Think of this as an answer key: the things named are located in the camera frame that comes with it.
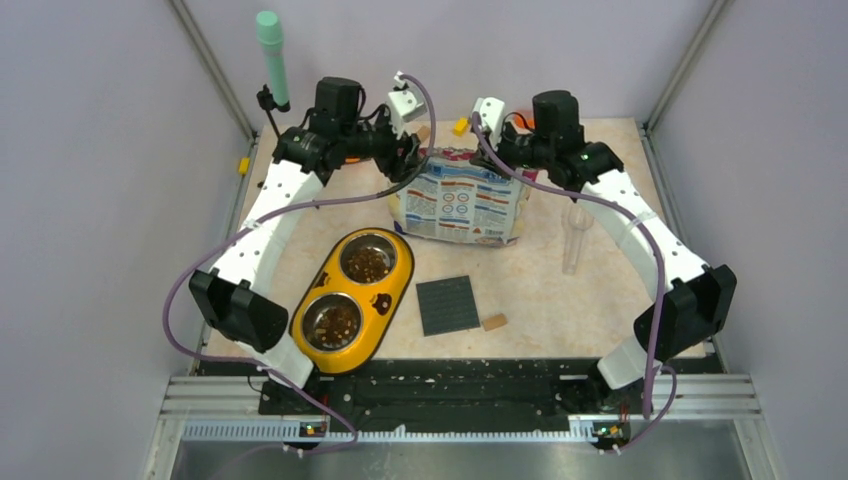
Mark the pink pet food bag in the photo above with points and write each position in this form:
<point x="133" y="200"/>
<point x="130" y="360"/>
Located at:
<point x="456" y="201"/>

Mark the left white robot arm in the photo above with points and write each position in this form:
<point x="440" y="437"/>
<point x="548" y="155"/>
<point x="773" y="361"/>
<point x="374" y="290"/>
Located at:
<point x="232" y="294"/>

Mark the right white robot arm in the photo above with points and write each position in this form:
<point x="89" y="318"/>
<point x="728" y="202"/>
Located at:
<point x="692" y="299"/>

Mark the clear plastic scoop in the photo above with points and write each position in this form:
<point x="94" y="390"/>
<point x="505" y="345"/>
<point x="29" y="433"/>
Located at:
<point x="576" y="222"/>

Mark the dark grey square baseplate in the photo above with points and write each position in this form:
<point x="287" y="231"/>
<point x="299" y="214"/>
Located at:
<point x="447" y="306"/>

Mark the small wooden block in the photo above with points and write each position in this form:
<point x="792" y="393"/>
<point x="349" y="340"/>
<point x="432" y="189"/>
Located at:
<point x="494" y="322"/>

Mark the yellow clip on frame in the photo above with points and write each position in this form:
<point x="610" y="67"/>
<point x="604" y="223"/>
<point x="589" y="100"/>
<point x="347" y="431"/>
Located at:
<point x="244" y="166"/>

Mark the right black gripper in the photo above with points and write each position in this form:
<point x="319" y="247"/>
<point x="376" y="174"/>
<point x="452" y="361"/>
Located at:
<point x="506" y="131"/>

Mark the small yellow block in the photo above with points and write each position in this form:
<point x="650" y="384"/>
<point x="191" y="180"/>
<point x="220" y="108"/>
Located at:
<point x="461" y="127"/>

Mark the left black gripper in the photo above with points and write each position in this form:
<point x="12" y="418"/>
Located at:
<point x="395" y="166"/>

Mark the yellow double pet bowl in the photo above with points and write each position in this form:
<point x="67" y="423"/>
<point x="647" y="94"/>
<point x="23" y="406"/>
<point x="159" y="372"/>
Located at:
<point x="346" y="311"/>

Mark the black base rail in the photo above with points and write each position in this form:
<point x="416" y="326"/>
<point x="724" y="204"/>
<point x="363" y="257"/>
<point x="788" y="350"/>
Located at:
<point x="470" y="396"/>

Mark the green microphone on tripod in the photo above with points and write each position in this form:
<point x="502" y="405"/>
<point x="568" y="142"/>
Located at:
<point x="274" y="95"/>

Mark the small wooden cube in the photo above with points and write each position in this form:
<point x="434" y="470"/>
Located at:
<point x="423" y="133"/>

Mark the orange semicircle container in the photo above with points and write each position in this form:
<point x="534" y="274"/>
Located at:
<point x="522" y="121"/>

